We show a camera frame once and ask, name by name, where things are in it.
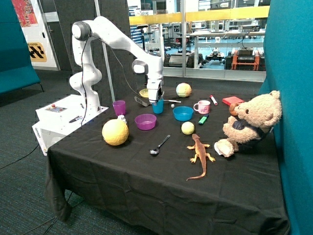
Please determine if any small yellow ball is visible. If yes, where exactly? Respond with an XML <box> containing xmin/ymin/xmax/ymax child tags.
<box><xmin>181</xmin><ymin>121</ymin><xmax>195</xmax><ymax>135</ymax></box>

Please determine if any pastel multicolour ball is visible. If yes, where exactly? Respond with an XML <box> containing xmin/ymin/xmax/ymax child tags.
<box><xmin>176</xmin><ymin>83</ymin><xmax>192</xmax><ymax>98</ymax></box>

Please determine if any teal sofa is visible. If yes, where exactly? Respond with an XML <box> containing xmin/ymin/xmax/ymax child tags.
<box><xmin>0</xmin><ymin>0</ymin><xmax>41</xmax><ymax>94</ymax></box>

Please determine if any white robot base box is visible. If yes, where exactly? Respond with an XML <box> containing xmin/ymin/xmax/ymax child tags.
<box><xmin>32</xmin><ymin>94</ymin><xmax>108</xmax><ymax>156</ymax></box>

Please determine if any beige teddy bear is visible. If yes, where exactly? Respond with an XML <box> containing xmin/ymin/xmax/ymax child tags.
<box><xmin>214</xmin><ymin>91</ymin><xmax>282</xmax><ymax>157</ymax></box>

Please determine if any pink printed mug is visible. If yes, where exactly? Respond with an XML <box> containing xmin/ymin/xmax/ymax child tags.
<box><xmin>193</xmin><ymin>100</ymin><xmax>211</xmax><ymax>115</ymax></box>

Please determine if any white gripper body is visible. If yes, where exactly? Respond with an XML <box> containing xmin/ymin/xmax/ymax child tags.
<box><xmin>147</xmin><ymin>79</ymin><xmax>162</xmax><ymax>102</ymax></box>

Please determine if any small white bottle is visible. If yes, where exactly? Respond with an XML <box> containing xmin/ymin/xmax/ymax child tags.
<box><xmin>117</xmin><ymin>115</ymin><xmax>127</xmax><ymax>124</ymax></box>

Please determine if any blue plastic bowl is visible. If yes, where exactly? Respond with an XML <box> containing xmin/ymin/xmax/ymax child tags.
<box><xmin>173</xmin><ymin>106</ymin><xmax>194</xmax><ymax>121</ymax></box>

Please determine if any large yellow ball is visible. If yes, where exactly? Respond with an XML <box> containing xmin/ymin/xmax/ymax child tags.
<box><xmin>102</xmin><ymin>119</ymin><xmax>129</xmax><ymax>146</ymax></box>

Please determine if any metal spatula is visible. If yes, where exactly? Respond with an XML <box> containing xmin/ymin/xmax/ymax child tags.
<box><xmin>134</xmin><ymin>96</ymin><xmax>181</xmax><ymax>107</ymax></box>

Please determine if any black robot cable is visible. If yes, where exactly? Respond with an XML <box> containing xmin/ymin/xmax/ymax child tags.
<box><xmin>80</xmin><ymin>34</ymin><xmax>147</xmax><ymax>127</ymax></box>

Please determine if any yellow plastic plate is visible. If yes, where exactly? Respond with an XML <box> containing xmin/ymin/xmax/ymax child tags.
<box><xmin>139</xmin><ymin>88</ymin><xmax>149</xmax><ymax>98</ymax></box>

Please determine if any blue plastic cup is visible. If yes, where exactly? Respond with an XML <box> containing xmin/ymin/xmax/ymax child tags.
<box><xmin>152</xmin><ymin>100</ymin><xmax>164</xmax><ymax>114</ymax></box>

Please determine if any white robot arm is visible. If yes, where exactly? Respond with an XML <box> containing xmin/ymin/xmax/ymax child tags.
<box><xmin>69</xmin><ymin>16</ymin><xmax>163</xmax><ymax>112</ymax></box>

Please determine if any purple plastic bowl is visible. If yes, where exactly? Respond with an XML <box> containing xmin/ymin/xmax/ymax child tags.
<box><xmin>134</xmin><ymin>114</ymin><xmax>157</xmax><ymax>130</ymax></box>

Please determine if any green highlighter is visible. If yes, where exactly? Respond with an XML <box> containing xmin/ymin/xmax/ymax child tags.
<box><xmin>198</xmin><ymin>114</ymin><xmax>209</xmax><ymax>125</ymax></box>

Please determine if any teal partition wall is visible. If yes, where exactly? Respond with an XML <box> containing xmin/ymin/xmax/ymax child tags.
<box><xmin>260</xmin><ymin>0</ymin><xmax>313</xmax><ymax>235</ymax></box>

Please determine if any orange toy lizard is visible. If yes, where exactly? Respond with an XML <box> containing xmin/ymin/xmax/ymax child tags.
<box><xmin>186</xmin><ymin>134</ymin><xmax>216</xmax><ymax>181</ymax></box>

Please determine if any black tablecloth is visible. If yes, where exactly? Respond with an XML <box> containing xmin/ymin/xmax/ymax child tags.
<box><xmin>46</xmin><ymin>94</ymin><xmax>290</xmax><ymax>235</ymax></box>

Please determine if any purple plastic cup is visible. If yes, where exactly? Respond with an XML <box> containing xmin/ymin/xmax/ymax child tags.
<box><xmin>112</xmin><ymin>100</ymin><xmax>126</xmax><ymax>116</ymax></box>

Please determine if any metal spoon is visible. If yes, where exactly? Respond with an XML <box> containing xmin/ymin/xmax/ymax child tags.
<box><xmin>149</xmin><ymin>135</ymin><xmax>171</xmax><ymax>157</ymax></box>

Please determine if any red white marker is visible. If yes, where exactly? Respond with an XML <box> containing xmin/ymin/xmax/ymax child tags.
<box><xmin>210</xmin><ymin>95</ymin><xmax>218</xmax><ymax>106</ymax></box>

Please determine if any red box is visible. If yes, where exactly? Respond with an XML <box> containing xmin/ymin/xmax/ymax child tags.
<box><xmin>222</xmin><ymin>96</ymin><xmax>244</xmax><ymax>106</ymax></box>

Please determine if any black camera stand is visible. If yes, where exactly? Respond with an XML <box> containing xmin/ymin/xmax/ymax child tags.
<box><xmin>136</xmin><ymin>24</ymin><xmax>148</xmax><ymax>51</ymax></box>

